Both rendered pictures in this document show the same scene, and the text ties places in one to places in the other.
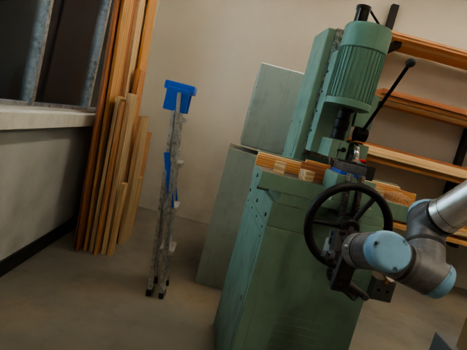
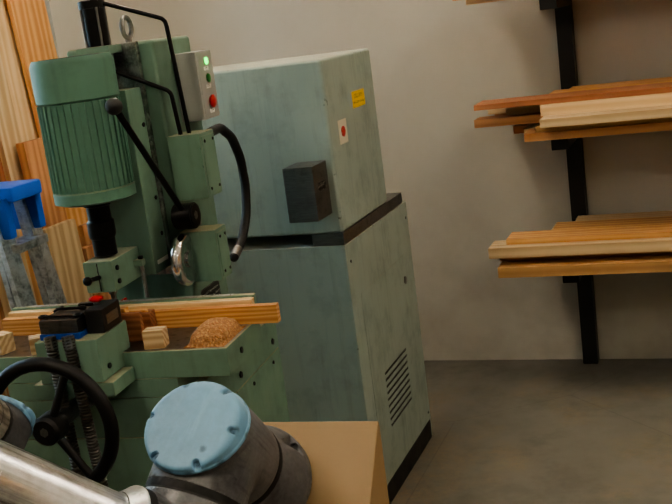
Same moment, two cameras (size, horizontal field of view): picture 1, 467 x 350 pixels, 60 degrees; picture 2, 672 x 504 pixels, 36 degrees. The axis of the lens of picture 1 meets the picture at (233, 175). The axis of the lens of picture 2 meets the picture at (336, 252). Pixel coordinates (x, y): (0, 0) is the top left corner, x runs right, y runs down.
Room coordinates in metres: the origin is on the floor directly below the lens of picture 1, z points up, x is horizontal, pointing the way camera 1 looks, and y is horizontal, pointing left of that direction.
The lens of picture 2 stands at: (-0.27, -1.69, 1.51)
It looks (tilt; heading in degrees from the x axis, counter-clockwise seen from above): 12 degrees down; 23
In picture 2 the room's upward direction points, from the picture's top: 8 degrees counter-clockwise
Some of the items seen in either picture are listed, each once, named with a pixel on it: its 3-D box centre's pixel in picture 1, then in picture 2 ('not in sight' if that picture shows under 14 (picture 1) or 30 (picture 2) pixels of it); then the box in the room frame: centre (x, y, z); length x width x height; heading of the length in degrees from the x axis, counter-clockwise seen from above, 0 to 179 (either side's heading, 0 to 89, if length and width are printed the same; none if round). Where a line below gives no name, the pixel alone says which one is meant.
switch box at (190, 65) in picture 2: not in sight; (196, 85); (1.95, -0.46, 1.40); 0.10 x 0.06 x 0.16; 6
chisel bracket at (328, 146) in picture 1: (332, 150); (114, 272); (1.64, -0.36, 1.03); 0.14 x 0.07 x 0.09; 6
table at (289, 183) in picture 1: (335, 195); (107, 358); (1.51, -0.39, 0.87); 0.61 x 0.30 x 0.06; 96
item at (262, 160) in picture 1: (336, 179); (136, 320); (1.62, -0.40, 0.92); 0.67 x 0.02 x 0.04; 96
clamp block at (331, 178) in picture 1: (347, 187); (84, 351); (1.43, -0.40, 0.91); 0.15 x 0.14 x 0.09; 96
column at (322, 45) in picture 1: (321, 116); (153, 191); (1.91, -0.32, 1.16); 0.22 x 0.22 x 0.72; 6
